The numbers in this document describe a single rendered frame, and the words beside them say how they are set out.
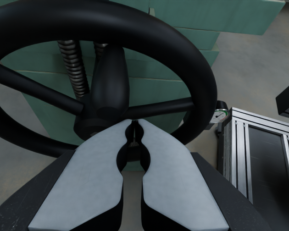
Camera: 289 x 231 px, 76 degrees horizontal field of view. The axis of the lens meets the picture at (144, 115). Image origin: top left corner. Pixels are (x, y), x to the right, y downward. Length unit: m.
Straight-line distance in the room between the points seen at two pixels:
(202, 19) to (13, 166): 1.09
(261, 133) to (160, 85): 0.83
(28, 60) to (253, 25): 0.43
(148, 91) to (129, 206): 0.69
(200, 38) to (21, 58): 0.35
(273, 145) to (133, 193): 0.78
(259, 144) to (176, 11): 0.92
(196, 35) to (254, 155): 0.82
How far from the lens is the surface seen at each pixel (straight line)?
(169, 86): 0.46
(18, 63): 0.47
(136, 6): 0.23
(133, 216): 1.02
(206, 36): 0.39
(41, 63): 0.45
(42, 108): 0.58
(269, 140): 1.20
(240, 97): 1.62
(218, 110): 0.47
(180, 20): 0.36
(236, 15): 0.39
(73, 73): 0.27
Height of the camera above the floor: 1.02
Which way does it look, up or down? 56 degrees down
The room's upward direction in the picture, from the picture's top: 13 degrees clockwise
